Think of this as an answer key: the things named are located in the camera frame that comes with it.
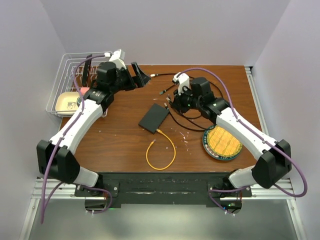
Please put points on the black network switch box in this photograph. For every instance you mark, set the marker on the black network switch box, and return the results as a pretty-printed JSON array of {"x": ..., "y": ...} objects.
[{"x": 154, "y": 117}]

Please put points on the dark teal cup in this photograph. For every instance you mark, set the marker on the dark teal cup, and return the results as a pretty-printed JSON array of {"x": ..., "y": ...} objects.
[{"x": 78, "y": 101}]

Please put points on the cream square plate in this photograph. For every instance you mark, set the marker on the cream square plate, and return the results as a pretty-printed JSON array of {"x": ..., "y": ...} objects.
[{"x": 67, "y": 103}]

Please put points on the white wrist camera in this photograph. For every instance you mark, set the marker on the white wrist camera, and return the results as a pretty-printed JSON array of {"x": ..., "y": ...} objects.
[
  {"x": 116, "y": 57},
  {"x": 183, "y": 82}
]

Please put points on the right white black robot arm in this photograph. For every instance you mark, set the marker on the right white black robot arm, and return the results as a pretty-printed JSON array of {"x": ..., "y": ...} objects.
[{"x": 271, "y": 156}]

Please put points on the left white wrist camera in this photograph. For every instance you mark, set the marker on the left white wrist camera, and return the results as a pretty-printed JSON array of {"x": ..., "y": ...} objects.
[{"x": 116, "y": 57}]

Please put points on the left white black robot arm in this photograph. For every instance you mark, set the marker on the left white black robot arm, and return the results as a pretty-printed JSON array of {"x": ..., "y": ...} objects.
[{"x": 56, "y": 157}]

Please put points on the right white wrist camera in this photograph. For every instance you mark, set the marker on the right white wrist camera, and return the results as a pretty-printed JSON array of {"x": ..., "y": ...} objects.
[{"x": 183, "y": 82}]

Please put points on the pink cup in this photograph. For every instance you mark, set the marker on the pink cup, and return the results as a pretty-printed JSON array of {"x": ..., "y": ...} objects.
[{"x": 83, "y": 90}]

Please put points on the black tablet in rack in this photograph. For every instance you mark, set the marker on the black tablet in rack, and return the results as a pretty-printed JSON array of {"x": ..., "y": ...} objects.
[{"x": 86, "y": 70}]

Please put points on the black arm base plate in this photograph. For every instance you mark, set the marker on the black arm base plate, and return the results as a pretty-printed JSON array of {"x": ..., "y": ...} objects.
[{"x": 171, "y": 188}]

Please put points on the round gold wafer plate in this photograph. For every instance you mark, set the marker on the round gold wafer plate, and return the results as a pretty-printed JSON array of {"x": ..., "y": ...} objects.
[{"x": 220, "y": 144}]

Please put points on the white wire dish rack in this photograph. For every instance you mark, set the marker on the white wire dish rack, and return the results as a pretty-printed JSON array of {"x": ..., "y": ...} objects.
[{"x": 64, "y": 80}]

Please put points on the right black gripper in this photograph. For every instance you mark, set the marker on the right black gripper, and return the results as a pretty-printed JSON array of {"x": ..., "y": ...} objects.
[{"x": 177, "y": 102}]

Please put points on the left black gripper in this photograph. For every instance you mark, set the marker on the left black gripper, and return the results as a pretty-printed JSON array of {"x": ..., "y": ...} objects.
[{"x": 142, "y": 79}]

